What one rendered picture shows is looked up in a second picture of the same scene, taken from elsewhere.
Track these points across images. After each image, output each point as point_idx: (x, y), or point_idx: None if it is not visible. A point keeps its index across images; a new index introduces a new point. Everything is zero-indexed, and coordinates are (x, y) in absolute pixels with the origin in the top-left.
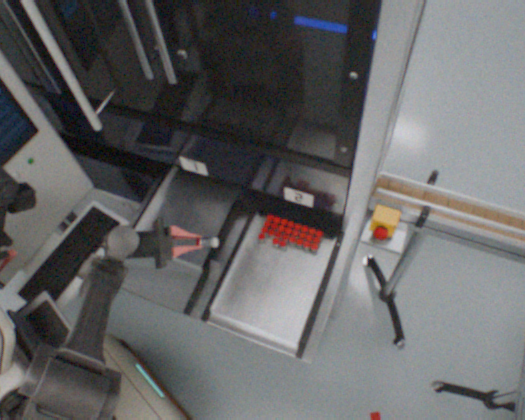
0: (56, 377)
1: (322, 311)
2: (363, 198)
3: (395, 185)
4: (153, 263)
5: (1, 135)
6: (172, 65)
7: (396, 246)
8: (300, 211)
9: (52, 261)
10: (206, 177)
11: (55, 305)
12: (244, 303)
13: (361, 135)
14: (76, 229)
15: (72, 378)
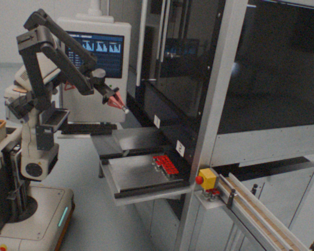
0: (46, 30)
1: (144, 195)
2: (199, 151)
3: (233, 184)
4: (110, 142)
5: (108, 66)
6: (163, 53)
7: (207, 205)
8: (181, 168)
9: (83, 125)
10: (161, 138)
11: (67, 113)
12: (121, 171)
13: (205, 103)
14: (102, 124)
15: (48, 33)
